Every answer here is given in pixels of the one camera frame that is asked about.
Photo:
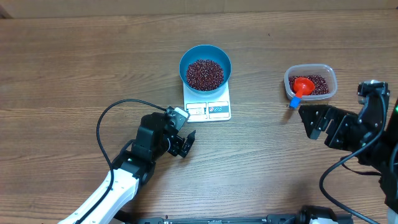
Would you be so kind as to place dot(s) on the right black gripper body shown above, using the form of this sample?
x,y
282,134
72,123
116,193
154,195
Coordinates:
x,y
349,134

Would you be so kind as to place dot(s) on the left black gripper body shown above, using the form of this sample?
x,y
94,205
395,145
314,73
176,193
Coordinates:
x,y
175,144

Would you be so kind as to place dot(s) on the red scoop blue handle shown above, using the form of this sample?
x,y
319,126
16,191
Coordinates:
x,y
302,86

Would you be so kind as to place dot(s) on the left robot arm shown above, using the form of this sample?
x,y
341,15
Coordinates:
x,y
135,165

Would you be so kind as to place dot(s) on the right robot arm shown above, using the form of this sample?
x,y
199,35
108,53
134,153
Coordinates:
x,y
381,154

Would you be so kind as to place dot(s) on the white digital kitchen scale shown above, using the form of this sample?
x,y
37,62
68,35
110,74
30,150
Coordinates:
x,y
207,107

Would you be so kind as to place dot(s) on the beans in blue bowl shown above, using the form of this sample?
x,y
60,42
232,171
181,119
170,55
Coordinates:
x,y
204,75

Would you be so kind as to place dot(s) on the blue bowl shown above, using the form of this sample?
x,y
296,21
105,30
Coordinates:
x,y
205,52

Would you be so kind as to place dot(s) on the red adzuki beans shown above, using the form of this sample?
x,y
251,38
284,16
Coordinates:
x,y
321,86

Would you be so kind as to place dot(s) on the clear plastic container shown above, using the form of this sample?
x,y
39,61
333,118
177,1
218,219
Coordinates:
x,y
322,70

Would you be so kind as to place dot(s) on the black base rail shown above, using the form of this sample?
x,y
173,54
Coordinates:
x,y
308,214

